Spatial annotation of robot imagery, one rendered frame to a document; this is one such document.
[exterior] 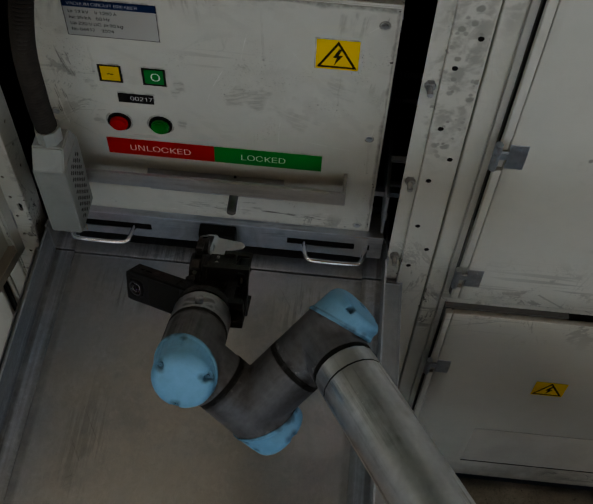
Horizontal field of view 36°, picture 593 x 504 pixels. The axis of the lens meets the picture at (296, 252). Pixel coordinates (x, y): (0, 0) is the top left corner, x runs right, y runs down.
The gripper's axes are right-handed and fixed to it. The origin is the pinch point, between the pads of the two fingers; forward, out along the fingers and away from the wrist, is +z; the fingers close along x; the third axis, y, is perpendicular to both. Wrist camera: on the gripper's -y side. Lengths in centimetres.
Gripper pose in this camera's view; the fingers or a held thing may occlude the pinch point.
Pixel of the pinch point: (210, 243)
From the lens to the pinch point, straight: 133.3
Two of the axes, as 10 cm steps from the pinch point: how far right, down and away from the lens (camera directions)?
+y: 10.0, 0.9, -0.4
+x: 0.6, -8.9, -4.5
